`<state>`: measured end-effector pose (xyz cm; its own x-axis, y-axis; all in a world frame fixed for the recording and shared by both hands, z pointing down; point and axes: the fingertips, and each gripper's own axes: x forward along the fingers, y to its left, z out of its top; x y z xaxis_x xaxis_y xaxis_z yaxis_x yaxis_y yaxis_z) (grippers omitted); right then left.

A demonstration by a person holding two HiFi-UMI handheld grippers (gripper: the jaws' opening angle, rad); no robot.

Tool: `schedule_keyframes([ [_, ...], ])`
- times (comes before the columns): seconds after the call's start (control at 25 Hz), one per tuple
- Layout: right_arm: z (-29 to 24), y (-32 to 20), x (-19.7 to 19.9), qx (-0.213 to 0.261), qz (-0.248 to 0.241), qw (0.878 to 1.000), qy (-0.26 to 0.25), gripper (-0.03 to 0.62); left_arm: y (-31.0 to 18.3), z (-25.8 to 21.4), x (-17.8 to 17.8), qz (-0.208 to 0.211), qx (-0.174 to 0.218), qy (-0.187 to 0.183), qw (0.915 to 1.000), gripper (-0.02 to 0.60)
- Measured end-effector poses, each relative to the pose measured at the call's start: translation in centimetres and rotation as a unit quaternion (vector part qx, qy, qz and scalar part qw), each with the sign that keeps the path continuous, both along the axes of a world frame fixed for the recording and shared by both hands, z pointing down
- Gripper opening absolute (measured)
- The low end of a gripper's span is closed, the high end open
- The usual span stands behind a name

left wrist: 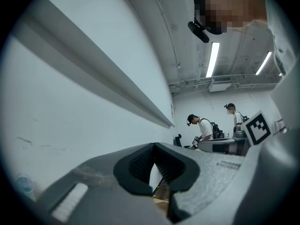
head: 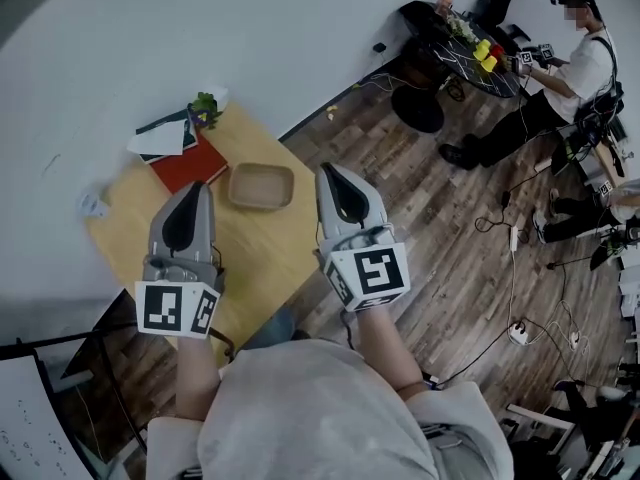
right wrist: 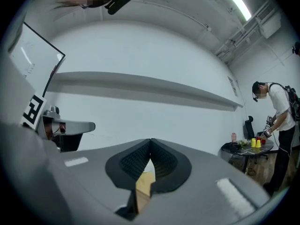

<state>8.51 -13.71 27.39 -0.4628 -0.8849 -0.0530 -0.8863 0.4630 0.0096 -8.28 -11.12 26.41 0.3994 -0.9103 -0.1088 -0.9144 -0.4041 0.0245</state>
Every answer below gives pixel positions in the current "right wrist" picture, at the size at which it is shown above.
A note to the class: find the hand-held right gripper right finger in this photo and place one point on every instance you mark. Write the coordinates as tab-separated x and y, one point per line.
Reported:
201	191

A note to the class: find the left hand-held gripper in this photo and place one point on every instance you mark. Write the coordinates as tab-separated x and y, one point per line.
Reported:
32	111

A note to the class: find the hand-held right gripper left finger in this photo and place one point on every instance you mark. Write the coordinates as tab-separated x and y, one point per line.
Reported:
98	184

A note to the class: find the pink hand model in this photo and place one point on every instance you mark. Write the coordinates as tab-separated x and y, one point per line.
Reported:
234	137

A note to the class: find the white flower bunch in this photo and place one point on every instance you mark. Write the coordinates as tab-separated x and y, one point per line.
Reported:
243	143

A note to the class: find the round black marble table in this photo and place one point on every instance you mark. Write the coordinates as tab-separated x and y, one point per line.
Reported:
255	151

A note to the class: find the yellow plastic cup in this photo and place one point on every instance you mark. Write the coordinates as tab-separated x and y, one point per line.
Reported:
258	144
253	143

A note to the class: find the black office chair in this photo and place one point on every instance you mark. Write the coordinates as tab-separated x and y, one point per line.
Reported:
249	130

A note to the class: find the red plastic cup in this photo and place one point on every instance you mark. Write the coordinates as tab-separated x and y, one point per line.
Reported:
263	141

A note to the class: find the ceiling air conditioner unit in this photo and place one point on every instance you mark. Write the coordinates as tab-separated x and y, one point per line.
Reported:
269	20

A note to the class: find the ceiling strip light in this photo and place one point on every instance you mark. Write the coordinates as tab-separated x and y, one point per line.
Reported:
236	0

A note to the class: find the whiteboard with black frame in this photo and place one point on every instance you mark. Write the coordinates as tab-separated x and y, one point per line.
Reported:
35	53

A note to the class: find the white wall notice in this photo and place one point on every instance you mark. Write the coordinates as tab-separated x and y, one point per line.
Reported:
233	85

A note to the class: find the black head-mounted camera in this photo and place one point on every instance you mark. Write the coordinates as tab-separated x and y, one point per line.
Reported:
118	3

